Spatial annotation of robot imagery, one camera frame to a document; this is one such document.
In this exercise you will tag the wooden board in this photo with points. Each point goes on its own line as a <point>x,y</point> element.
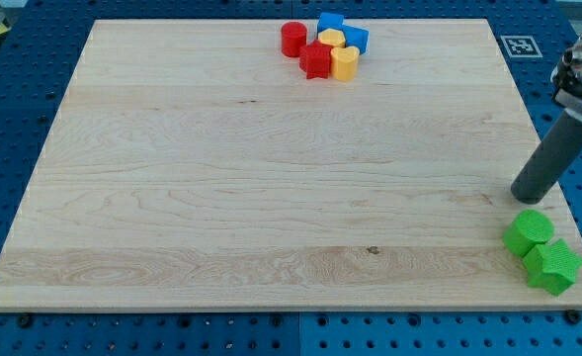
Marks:
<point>191,167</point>

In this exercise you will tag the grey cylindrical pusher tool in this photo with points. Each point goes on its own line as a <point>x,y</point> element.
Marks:
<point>555,153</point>

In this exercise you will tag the red cylinder block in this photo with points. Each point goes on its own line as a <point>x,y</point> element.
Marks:
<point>293,38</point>

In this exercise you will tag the green cylinder block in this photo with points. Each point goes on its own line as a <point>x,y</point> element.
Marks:
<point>528,229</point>

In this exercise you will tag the white fiducial marker tag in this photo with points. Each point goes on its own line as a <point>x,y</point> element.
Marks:
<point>519,46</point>

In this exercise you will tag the blue angled block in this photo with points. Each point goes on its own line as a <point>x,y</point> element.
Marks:
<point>357,37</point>

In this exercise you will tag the red star block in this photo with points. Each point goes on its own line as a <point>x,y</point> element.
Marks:
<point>314,59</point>

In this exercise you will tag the green star block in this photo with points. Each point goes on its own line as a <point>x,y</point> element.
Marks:
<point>552,267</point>

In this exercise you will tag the yellow heart block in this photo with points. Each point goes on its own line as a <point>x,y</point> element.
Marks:
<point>344,62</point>

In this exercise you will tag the blue cube block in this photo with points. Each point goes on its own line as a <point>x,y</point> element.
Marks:
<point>329,20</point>

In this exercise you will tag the yellow hexagon block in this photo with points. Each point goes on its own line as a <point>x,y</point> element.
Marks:
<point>333,37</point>

